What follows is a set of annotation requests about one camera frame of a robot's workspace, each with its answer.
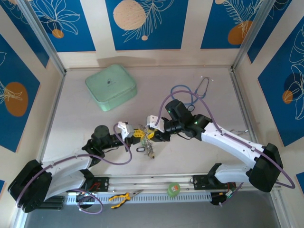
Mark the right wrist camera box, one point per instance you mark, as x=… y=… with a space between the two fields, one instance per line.
x=154 y=121

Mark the green tape roll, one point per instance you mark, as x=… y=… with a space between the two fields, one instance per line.
x=173 y=189

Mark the blue stethoscope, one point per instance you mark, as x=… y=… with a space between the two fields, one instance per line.
x=191 y=108

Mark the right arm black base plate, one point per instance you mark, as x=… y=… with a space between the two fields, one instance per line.
x=199 y=183

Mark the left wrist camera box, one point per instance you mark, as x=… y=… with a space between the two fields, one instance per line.
x=124 y=130

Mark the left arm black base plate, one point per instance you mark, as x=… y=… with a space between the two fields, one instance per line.
x=104 y=184

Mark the yellow black pliers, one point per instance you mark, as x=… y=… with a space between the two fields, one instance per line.
x=118 y=197

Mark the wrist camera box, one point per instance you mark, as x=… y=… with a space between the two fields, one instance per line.
x=154 y=121
x=124 y=130

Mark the black ribbed block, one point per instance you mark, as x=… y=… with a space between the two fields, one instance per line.
x=57 y=203

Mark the aluminium frame post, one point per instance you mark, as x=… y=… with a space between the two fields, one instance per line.
x=249 y=35
x=42 y=35

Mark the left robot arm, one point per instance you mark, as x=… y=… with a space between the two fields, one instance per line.
x=64 y=164

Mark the mint green zip case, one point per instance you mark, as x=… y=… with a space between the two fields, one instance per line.
x=109 y=85

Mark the metal keyring disc with keys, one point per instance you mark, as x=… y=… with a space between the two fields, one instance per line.
x=149 y=148

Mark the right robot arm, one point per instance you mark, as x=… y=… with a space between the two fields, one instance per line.
x=232 y=145

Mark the aluminium frame rail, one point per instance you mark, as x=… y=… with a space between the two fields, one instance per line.
x=147 y=183

